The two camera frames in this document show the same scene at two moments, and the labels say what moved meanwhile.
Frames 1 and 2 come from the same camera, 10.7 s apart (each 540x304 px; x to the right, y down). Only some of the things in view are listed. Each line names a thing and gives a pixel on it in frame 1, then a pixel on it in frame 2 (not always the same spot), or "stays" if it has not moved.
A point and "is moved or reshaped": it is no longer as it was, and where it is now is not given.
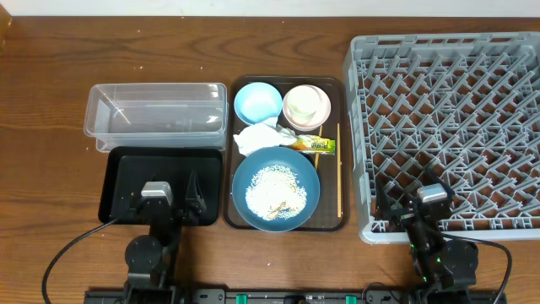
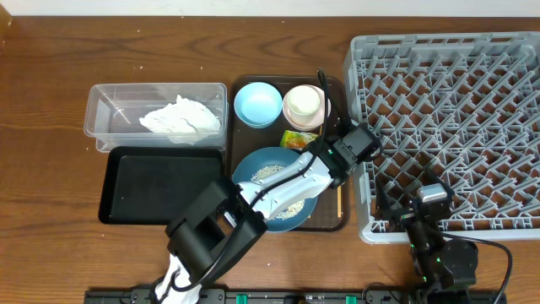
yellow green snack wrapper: x=315 y=144 is moved or reshaped
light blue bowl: x=256 y=102 stays
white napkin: x=265 y=134 -> x=185 y=121
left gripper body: x=186 y=220 -> x=332 y=143
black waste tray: x=126 y=169 stays
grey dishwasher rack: x=467 y=105 stays
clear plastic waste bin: x=164 y=115 stays
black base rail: x=295 y=296 stays
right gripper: x=405 y=216 stays
